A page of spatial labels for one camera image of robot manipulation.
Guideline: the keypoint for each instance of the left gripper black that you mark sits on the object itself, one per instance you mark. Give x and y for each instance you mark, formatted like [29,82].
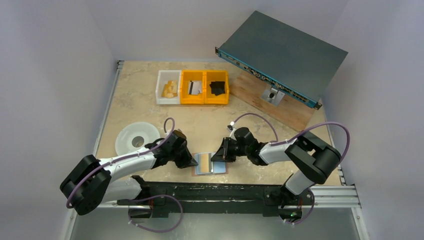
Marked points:
[187,160]

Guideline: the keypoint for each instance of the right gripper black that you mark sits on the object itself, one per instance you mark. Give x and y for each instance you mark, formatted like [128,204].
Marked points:
[226,151]

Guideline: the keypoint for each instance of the gold card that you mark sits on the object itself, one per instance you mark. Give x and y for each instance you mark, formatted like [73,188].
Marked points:
[205,165]

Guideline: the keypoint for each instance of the brown leather card holder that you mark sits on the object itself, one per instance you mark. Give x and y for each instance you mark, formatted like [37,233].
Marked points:
[210,165]

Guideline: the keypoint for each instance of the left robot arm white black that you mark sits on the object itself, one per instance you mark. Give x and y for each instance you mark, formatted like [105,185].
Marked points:
[94,181]

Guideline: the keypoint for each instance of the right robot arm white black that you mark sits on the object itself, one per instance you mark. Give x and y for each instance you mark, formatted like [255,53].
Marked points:
[314,158]

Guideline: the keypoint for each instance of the gold cards in white bin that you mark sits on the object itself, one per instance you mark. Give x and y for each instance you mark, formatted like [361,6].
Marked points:
[170,89]

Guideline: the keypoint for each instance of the black card in yellow bin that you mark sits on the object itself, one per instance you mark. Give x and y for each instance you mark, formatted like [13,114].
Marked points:
[218,87]

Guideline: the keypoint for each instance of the silver card in yellow bin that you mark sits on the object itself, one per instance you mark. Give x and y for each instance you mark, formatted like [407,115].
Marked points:
[195,87]

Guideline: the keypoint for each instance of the white tape roll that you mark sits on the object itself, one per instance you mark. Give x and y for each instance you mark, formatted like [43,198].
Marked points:
[135,136]

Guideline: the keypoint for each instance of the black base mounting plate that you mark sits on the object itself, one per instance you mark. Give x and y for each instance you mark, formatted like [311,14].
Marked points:
[162,198]

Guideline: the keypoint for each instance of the plywood board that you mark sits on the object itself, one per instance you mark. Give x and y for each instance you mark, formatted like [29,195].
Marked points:
[289,111]

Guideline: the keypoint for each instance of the white plastic bin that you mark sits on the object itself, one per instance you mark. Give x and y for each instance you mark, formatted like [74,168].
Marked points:
[163,77]

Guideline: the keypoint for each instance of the middle yellow plastic bin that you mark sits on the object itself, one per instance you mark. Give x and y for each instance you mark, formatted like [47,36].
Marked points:
[191,75]

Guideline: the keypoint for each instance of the yellow plastic bin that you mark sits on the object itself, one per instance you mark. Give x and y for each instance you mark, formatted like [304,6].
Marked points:
[191,75]
[216,75]

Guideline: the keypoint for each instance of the right yellow plastic bin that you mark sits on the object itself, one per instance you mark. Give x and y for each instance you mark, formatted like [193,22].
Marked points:
[216,75]

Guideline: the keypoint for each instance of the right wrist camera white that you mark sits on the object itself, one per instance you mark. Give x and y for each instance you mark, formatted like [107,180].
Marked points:
[231,128]

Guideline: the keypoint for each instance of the metal mounting bracket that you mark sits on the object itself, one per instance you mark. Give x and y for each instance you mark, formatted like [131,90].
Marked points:
[272,95]

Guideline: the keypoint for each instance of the blue grey network switch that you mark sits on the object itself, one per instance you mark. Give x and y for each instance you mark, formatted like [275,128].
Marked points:
[288,59]

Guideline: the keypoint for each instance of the aluminium frame rail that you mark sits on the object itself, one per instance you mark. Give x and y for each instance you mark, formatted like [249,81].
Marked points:
[336,197]

